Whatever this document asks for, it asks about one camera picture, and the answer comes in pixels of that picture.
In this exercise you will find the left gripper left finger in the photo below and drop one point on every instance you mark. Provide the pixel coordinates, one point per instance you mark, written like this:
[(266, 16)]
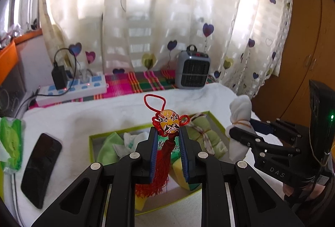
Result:
[(141, 164)]

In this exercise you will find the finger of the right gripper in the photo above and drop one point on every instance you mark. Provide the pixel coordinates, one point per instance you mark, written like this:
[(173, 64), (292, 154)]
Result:
[(289, 133), (258, 145)]

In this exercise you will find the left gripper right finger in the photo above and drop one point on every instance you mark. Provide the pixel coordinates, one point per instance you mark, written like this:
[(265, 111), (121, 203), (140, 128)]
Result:
[(194, 167)]

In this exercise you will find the yellow green sponge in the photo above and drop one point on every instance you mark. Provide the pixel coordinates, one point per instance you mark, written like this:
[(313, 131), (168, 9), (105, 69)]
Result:
[(179, 177)]

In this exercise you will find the white towel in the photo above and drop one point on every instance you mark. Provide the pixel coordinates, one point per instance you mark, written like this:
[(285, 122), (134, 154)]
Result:
[(240, 108)]

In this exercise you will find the red opera mask tassel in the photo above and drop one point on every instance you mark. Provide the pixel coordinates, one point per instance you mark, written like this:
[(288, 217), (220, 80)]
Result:
[(167, 123)]

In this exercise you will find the lime green shallow box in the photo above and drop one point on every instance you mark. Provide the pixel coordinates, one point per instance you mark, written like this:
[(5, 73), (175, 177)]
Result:
[(172, 192)]

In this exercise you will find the light green folded cloth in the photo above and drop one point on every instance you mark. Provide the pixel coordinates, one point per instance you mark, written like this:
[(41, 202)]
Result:
[(107, 154)]

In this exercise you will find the rolled green towel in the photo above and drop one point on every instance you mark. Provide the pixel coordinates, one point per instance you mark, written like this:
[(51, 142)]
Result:
[(200, 130)]

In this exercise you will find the wooden cabinet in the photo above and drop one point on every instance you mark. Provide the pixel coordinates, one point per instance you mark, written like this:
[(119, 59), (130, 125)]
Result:
[(308, 55)]

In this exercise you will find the grey portable fan heater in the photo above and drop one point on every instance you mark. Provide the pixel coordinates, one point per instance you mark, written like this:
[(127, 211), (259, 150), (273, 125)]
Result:
[(192, 68)]

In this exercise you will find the plaid pink green cloth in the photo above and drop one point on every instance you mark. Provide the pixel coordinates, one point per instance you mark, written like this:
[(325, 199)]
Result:
[(128, 83)]

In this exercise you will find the black smartphone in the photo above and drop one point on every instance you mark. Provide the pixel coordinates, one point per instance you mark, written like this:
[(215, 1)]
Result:
[(39, 168)]

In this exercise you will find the white blue power strip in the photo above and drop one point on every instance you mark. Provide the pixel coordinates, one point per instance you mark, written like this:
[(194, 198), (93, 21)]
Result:
[(94, 85)]

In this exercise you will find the black power adapter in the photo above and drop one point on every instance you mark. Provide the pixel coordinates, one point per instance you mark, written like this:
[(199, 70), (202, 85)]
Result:
[(59, 77)]

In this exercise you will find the green white tissue pack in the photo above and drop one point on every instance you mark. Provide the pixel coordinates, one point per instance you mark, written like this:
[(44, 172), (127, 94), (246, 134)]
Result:
[(11, 145)]

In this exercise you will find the cream heart-pattern curtain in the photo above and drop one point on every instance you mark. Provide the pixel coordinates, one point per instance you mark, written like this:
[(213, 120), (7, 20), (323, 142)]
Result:
[(243, 38)]

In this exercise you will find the orange storage tray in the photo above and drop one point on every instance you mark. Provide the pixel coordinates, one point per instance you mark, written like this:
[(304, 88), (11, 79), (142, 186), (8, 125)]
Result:
[(8, 60)]

